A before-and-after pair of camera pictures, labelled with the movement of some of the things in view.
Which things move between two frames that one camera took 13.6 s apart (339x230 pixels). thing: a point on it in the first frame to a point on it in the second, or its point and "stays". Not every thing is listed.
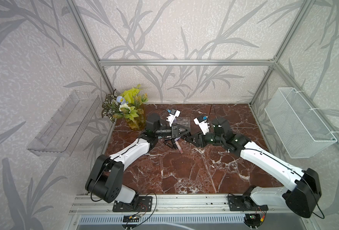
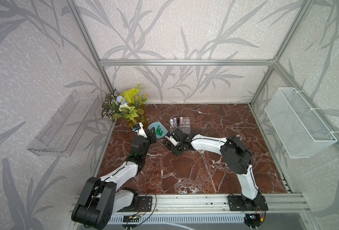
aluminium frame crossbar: x=187 y=62 stays
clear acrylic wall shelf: x=60 y=136 stays
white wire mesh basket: x=302 y=134 stays
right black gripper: x=197 y=137 to x=174 y=150
